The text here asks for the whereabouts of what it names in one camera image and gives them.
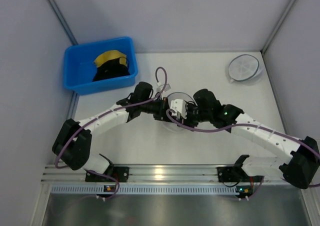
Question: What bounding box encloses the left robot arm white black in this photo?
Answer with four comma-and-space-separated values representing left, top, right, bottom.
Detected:
52, 82, 170, 176

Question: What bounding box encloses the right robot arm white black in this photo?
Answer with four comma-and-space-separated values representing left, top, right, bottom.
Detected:
183, 89, 320, 189

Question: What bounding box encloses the black garment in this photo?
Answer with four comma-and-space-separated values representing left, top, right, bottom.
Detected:
92, 57, 130, 82

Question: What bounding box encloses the yellow garment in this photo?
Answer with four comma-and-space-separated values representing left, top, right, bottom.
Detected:
93, 50, 128, 68

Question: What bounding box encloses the blue plastic bin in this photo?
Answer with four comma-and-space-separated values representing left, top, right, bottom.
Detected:
63, 36, 138, 95

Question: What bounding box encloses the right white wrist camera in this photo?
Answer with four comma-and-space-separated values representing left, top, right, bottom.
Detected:
170, 99, 187, 119

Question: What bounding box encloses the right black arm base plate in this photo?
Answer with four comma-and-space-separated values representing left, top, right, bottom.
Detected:
216, 166, 263, 183

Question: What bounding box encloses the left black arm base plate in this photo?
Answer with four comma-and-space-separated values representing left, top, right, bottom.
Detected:
85, 165, 130, 183

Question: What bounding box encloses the aluminium frame rail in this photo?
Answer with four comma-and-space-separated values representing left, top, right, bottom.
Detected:
40, 163, 313, 184

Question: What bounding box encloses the slotted grey cable duct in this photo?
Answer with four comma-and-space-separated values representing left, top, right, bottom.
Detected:
51, 184, 252, 195

